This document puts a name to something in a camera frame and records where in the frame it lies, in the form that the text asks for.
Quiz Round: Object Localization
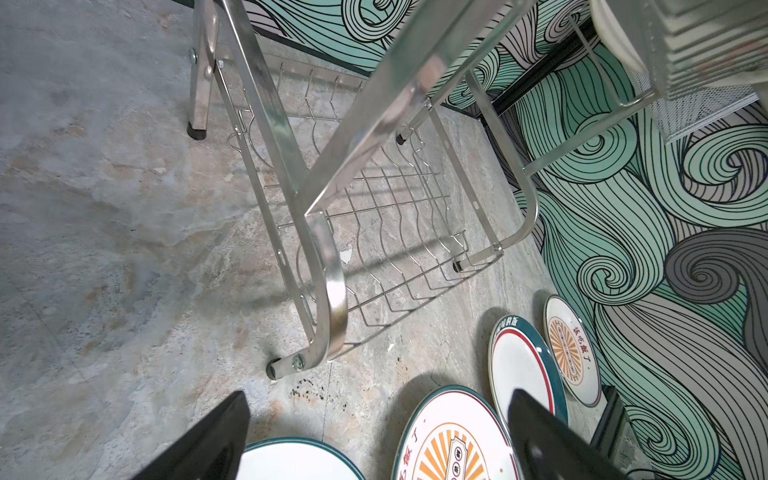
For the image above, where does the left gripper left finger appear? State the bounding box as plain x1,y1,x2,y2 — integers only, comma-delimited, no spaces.
134,390,250,479

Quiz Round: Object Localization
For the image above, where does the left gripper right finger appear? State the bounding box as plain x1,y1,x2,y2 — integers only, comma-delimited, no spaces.
507,389,626,479

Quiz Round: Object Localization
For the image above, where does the orange sunburst plate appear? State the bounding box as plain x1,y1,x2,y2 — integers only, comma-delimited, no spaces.
391,385,522,479
544,295,602,407

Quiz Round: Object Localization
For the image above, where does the blue striped plate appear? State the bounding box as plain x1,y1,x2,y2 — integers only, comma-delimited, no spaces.
643,1,767,99

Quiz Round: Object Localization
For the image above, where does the steel two-tier dish rack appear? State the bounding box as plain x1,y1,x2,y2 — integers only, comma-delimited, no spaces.
187,1,767,380

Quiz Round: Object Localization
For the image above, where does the white plate green clover outline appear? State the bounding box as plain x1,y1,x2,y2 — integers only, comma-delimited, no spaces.
236,437,364,480

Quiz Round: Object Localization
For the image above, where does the green red rimmed plate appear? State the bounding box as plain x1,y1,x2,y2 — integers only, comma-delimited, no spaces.
488,315,568,425

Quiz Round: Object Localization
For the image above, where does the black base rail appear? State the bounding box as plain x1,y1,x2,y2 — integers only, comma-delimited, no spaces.
590,386,660,479

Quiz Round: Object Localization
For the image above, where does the clear mesh wall bin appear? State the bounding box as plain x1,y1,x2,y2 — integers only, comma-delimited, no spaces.
650,85,758,143

